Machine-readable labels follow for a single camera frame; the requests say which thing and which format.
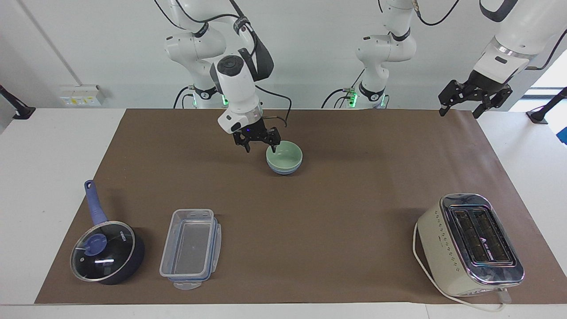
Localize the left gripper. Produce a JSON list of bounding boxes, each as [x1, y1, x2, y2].
[[438, 70, 514, 120]]

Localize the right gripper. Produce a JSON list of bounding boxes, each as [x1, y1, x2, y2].
[[233, 118, 281, 154]]

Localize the green bowl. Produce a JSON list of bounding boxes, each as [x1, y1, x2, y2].
[[266, 140, 303, 172]]

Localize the blue bowl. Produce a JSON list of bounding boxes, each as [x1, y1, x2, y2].
[[268, 163, 302, 176]]

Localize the black stand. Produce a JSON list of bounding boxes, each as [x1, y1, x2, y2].
[[0, 84, 36, 121], [526, 87, 567, 124]]

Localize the clear plastic food container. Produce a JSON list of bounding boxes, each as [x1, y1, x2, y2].
[[159, 209, 222, 291]]

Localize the cream and chrome toaster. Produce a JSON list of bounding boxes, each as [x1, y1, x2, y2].
[[416, 193, 526, 298]]

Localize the blue saucepan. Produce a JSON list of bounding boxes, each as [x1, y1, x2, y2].
[[71, 179, 146, 286]]

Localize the glass lid with blue knob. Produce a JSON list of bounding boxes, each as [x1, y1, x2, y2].
[[70, 221, 136, 282]]

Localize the black cable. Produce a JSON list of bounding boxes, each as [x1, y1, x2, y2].
[[256, 84, 293, 129], [172, 86, 196, 109], [526, 27, 567, 72], [412, 0, 462, 27], [321, 68, 369, 109]]

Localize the white wall socket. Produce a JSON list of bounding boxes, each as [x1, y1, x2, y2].
[[59, 85, 105, 107]]

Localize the white toaster cable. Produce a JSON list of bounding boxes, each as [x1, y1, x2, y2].
[[412, 222, 513, 313]]

